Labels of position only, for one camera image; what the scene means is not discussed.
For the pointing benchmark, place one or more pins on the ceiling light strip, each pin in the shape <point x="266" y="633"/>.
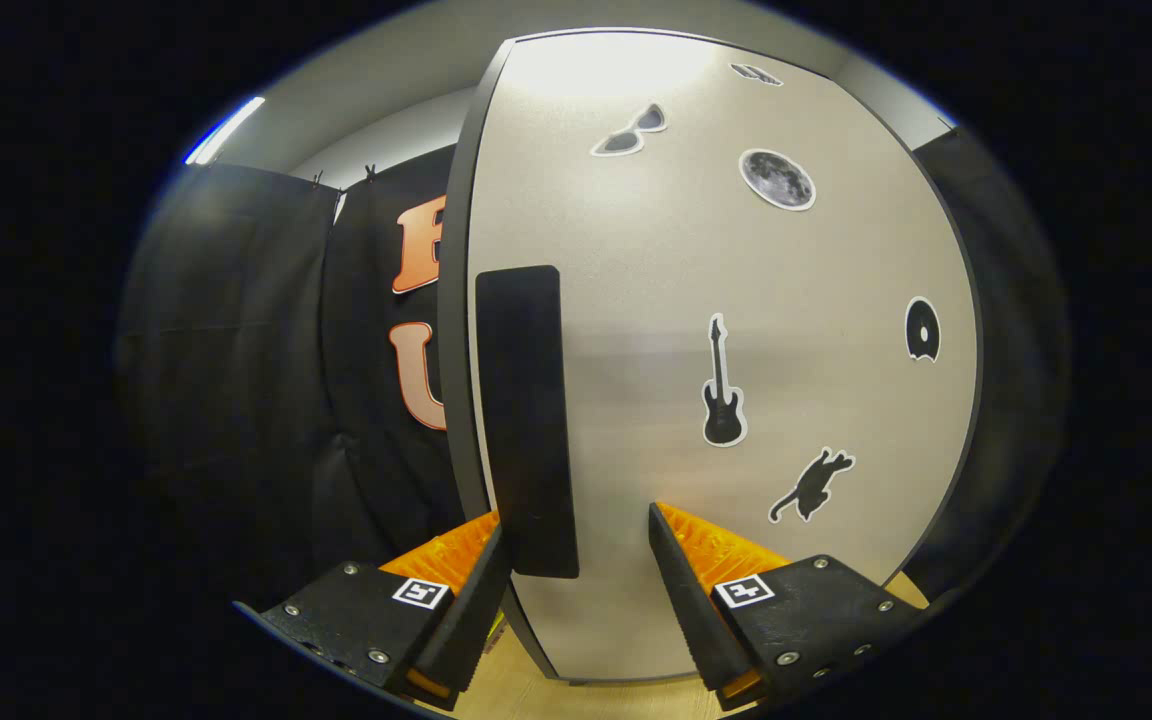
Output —
<point x="226" y="130"/>

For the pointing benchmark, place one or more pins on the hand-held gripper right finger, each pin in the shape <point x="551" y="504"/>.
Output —
<point x="696" y="610"/>

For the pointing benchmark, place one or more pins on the dark grey shoe cabinet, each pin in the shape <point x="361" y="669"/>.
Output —
<point x="456" y="320"/>

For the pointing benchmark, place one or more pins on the black backdrop cloth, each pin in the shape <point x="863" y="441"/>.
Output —
<point x="236" y="350"/>

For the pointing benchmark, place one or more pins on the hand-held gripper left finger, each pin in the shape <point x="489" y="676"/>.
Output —
<point x="476" y="620"/>

